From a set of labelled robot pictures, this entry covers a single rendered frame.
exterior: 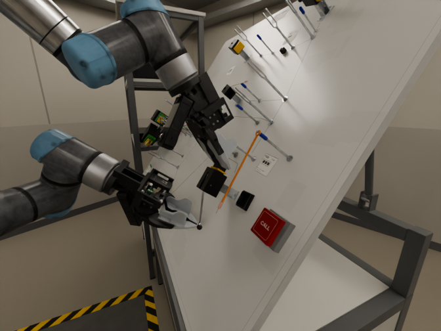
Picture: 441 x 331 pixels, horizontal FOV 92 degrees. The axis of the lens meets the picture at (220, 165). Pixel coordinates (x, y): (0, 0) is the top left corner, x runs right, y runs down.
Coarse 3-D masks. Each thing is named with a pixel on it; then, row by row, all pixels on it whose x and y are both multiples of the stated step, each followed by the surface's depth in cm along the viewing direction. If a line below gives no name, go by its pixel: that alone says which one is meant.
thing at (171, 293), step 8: (160, 248) 69; (160, 256) 67; (160, 264) 70; (168, 272) 59; (168, 280) 57; (168, 288) 57; (176, 296) 52; (176, 304) 50; (176, 312) 48; (176, 320) 49; (184, 328) 45
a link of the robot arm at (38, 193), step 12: (36, 180) 44; (48, 180) 42; (36, 192) 41; (48, 192) 42; (60, 192) 44; (72, 192) 46; (36, 204) 40; (48, 204) 42; (60, 204) 45; (72, 204) 49; (48, 216) 46; (60, 216) 48
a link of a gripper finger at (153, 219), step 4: (144, 216) 45; (148, 216) 45; (152, 216) 46; (156, 216) 46; (144, 220) 45; (148, 220) 45; (152, 220) 45; (156, 220) 46; (160, 220) 46; (148, 224) 46; (152, 224) 45; (156, 224) 45; (160, 224) 46; (164, 224) 46; (168, 224) 46; (172, 224) 47; (164, 228) 47; (168, 228) 47; (172, 228) 47
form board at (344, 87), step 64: (384, 0) 46; (256, 64) 82; (320, 64) 52; (384, 64) 38; (256, 128) 60; (320, 128) 42; (384, 128) 34; (192, 192) 71; (256, 192) 48; (320, 192) 36; (192, 256) 54; (256, 256) 39; (192, 320) 44; (256, 320) 34
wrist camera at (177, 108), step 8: (184, 96) 43; (176, 104) 44; (184, 104) 43; (176, 112) 42; (184, 112) 43; (168, 120) 45; (176, 120) 42; (184, 120) 43; (168, 128) 43; (176, 128) 43; (160, 136) 43; (168, 136) 42; (176, 136) 43; (160, 144) 43; (168, 144) 42
